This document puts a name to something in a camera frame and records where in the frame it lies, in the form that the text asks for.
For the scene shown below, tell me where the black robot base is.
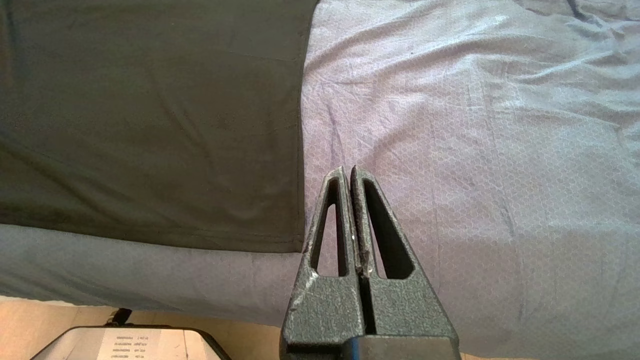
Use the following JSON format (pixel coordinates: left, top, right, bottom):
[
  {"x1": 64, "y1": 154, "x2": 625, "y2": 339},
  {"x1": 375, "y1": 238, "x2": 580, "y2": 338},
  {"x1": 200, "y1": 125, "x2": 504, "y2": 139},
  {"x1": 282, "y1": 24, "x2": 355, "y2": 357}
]
[{"x1": 30, "y1": 325, "x2": 233, "y2": 360}]

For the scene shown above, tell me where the black t-shirt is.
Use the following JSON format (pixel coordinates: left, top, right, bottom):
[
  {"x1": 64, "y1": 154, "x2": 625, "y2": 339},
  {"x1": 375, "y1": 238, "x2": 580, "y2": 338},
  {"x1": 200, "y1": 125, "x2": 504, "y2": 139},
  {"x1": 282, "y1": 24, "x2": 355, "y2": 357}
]
[{"x1": 0, "y1": 0, "x2": 321, "y2": 254}]

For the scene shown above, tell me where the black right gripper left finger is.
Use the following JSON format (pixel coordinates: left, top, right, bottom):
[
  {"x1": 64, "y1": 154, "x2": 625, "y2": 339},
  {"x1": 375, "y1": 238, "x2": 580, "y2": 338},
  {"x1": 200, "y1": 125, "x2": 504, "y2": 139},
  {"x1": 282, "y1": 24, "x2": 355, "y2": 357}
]
[{"x1": 279, "y1": 166, "x2": 363, "y2": 360}]

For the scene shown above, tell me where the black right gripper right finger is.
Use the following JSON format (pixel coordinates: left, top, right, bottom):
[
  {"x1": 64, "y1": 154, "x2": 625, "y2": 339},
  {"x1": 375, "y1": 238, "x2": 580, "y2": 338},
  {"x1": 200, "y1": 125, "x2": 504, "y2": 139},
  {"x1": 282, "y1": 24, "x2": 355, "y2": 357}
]
[{"x1": 351, "y1": 165, "x2": 458, "y2": 338}]

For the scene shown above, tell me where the blue bed sheet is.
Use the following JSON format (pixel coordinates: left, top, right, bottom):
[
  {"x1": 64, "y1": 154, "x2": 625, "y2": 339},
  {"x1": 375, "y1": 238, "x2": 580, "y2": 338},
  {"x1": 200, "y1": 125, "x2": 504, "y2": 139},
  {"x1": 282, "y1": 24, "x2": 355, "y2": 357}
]
[{"x1": 0, "y1": 0, "x2": 640, "y2": 360}]

